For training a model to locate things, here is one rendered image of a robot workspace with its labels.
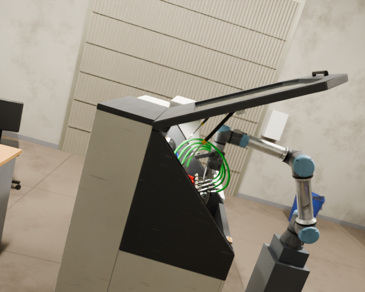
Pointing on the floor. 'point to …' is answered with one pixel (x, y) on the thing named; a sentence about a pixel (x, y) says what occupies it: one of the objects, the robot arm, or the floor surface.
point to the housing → (106, 191)
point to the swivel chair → (4, 121)
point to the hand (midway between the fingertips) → (203, 179)
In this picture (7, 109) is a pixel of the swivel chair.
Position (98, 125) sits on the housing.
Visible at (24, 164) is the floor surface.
